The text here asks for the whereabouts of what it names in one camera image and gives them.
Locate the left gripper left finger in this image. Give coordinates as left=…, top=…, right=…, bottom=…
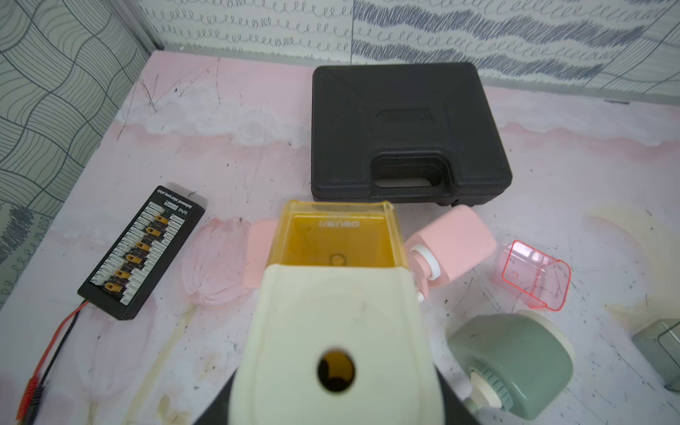
left=194, top=372, right=237, bottom=425

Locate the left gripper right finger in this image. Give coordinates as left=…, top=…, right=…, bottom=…
left=435, top=368, right=478, bottom=425

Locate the yellow pencil sharpener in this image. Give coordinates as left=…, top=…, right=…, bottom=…
left=227, top=200, right=446, bottom=425

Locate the yellow transparent tray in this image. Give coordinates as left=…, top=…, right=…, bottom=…
left=267, top=200, right=409, bottom=269

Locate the green pencil sharpener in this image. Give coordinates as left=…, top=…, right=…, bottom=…
left=447, top=310, right=576, bottom=421

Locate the pink transparent tray back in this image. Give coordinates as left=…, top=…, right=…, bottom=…
left=491, top=240, right=572, bottom=313

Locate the pink pencil sharpener back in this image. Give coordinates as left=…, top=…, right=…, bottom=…
left=405, top=205, right=498, bottom=302

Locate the grey transparent tray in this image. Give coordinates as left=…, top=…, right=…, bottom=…
left=632, top=319, right=679, bottom=396

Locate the black charging board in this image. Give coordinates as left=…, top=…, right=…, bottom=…
left=77, top=186, right=205, bottom=321

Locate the black plastic tool case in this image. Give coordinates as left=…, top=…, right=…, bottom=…
left=311, top=62, right=513, bottom=206

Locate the red black cable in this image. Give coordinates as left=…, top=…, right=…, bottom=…
left=14, top=299, right=91, bottom=425

